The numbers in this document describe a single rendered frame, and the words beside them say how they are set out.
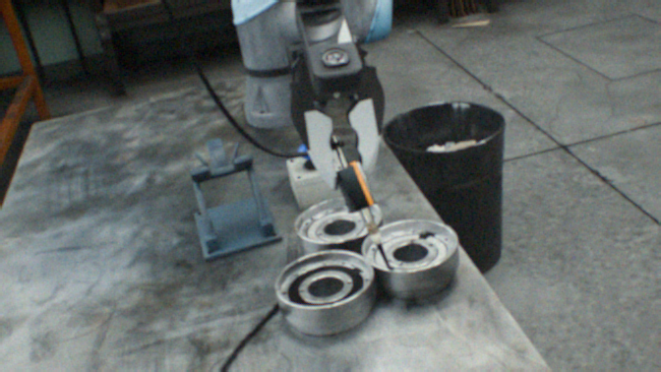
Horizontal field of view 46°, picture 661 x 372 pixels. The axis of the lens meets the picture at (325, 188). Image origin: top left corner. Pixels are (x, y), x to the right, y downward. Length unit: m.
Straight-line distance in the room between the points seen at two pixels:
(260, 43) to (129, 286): 0.50
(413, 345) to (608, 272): 1.53
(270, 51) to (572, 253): 1.32
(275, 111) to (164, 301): 0.49
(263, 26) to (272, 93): 0.12
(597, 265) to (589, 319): 0.25
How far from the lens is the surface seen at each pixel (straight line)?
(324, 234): 0.92
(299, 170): 1.04
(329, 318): 0.78
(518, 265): 2.30
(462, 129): 2.30
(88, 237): 1.12
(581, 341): 2.03
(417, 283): 0.82
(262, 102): 1.33
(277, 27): 1.27
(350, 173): 0.79
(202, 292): 0.92
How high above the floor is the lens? 1.29
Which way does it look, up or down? 27 degrees down
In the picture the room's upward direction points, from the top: 10 degrees counter-clockwise
